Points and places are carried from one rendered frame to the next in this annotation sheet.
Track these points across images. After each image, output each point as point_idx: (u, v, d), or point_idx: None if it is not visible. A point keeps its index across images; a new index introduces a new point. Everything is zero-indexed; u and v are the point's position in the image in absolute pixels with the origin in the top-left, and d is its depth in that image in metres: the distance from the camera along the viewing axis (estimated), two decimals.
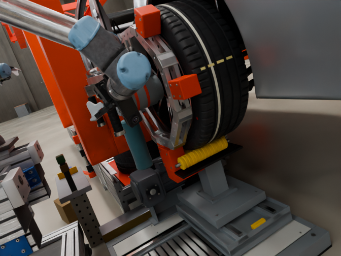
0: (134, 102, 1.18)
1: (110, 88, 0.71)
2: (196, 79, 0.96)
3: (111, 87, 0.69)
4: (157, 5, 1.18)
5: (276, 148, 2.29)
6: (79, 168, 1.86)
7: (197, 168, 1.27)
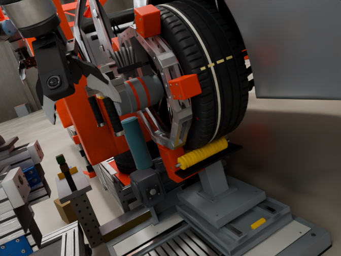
0: (134, 102, 1.18)
1: None
2: (196, 79, 0.96)
3: None
4: (157, 5, 1.18)
5: (276, 148, 2.29)
6: (79, 168, 1.86)
7: (197, 168, 1.27)
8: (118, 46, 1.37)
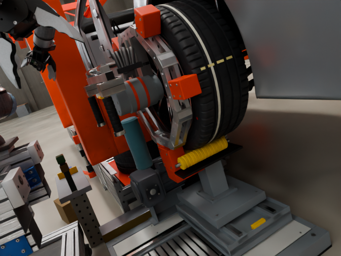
0: (134, 102, 1.18)
1: None
2: (196, 79, 0.96)
3: None
4: (157, 5, 1.18)
5: (276, 148, 2.29)
6: (79, 168, 1.86)
7: (197, 168, 1.27)
8: (118, 46, 1.37)
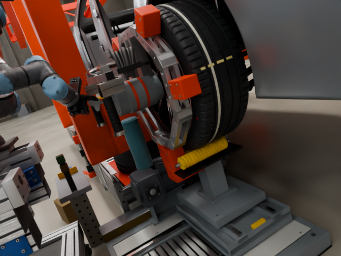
0: (134, 102, 1.18)
1: None
2: (196, 79, 0.96)
3: None
4: (157, 5, 1.18)
5: (276, 148, 2.29)
6: (79, 168, 1.86)
7: (197, 168, 1.27)
8: (118, 46, 1.37)
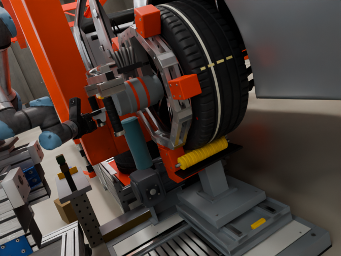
0: (134, 102, 1.18)
1: None
2: (196, 79, 0.96)
3: None
4: (157, 5, 1.18)
5: (276, 148, 2.29)
6: (79, 168, 1.86)
7: (197, 168, 1.27)
8: (118, 46, 1.37)
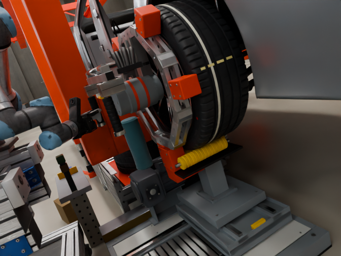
0: (134, 102, 1.18)
1: None
2: (196, 79, 0.96)
3: None
4: (157, 5, 1.18)
5: (276, 148, 2.29)
6: (79, 168, 1.86)
7: (197, 168, 1.27)
8: (118, 46, 1.37)
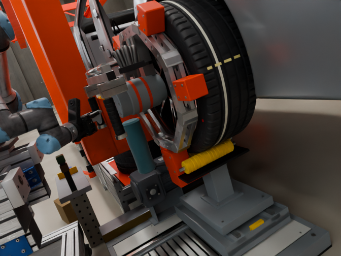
0: (136, 103, 1.12)
1: None
2: (202, 79, 0.90)
3: None
4: (160, 1, 1.13)
5: (276, 148, 2.29)
6: (79, 168, 1.86)
7: (202, 172, 1.21)
8: (119, 45, 1.31)
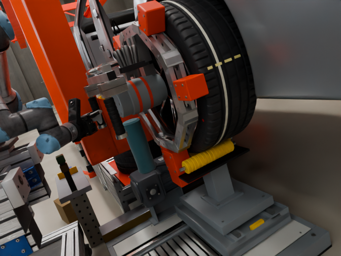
0: (137, 103, 1.12)
1: None
2: (203, 79, 0.90)
3: None
4: (160, 1, 1.13)
5: (276, 148, 2.29)
6: (79, 168, 1.86)
7: (202, 172, 1.21)
8: (120, 45, 1.31)
